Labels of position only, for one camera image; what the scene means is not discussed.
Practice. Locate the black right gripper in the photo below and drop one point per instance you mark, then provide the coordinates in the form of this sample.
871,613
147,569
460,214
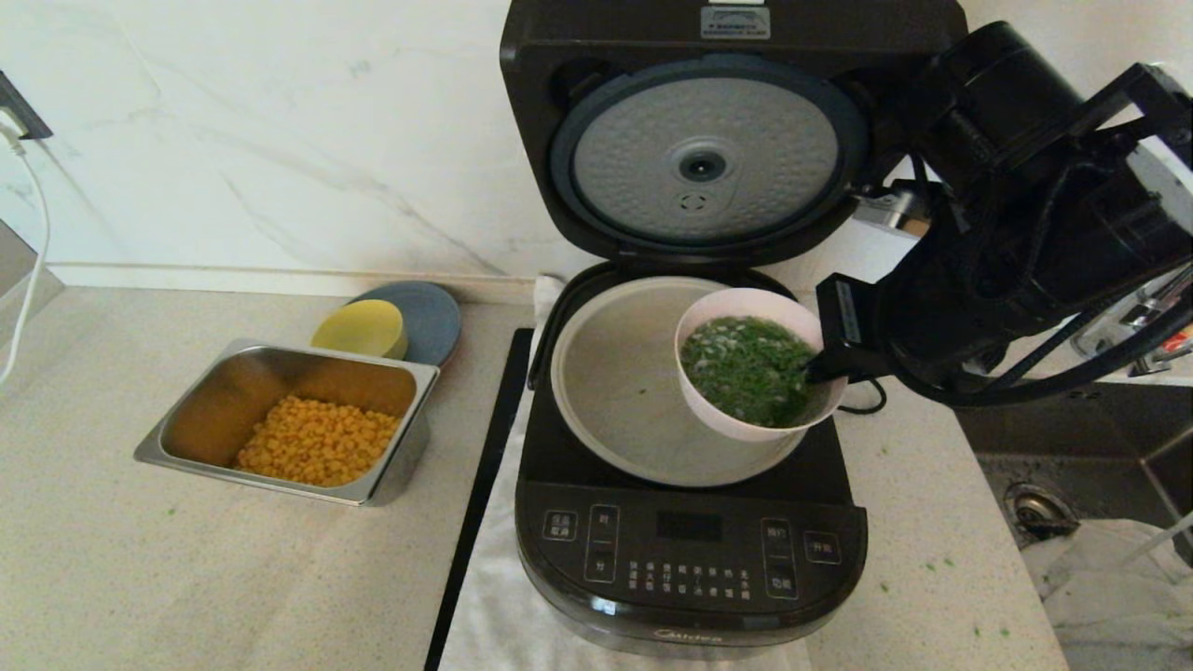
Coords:
862,326

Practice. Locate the chopped green vegetables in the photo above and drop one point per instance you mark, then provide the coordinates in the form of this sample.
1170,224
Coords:
746,373

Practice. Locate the white round bowl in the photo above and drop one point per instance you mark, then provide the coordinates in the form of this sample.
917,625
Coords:
708,321

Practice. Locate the black rice cooker lid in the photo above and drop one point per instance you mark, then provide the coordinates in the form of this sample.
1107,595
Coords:
541,56

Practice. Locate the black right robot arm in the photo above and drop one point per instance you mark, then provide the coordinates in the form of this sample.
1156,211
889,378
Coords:
1016,186

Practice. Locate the grey inner pot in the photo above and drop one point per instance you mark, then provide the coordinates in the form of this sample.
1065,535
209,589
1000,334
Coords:
615,391

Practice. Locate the black rice cooker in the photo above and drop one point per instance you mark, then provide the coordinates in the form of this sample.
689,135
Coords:
690,559

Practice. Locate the white towel under cooker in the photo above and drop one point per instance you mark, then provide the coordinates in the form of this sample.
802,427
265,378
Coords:
485,606

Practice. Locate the yellow small bowl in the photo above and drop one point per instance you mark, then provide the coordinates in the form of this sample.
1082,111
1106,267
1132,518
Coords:
359,328

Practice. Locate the metal sink drain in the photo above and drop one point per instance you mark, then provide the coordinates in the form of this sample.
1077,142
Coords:
1030,508

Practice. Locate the stainless steel sink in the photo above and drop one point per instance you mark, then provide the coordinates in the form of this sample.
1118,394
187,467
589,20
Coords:
1072,447

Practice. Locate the chrome faucet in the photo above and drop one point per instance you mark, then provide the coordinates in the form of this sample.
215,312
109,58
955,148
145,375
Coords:
1154,308

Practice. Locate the red-orange small item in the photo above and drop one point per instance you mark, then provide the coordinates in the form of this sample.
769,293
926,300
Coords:
1176,350

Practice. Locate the white crumpled cloth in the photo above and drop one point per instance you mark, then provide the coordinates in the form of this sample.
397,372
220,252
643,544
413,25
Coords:
1118,606

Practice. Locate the blue-grey round plate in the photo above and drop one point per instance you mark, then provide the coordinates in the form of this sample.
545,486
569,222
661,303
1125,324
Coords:
433,321

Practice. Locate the yellow corn kernels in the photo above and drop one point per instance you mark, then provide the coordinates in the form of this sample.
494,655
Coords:
317,443

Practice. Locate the stainless steel tray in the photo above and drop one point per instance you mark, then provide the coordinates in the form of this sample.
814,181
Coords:
214,410

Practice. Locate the grey appliance edge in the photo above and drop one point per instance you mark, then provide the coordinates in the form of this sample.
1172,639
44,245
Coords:
14,270

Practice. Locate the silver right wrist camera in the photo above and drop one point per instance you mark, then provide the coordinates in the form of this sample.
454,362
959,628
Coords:
893,210

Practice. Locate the black wall socket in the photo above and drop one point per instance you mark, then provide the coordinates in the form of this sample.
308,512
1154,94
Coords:
23,116

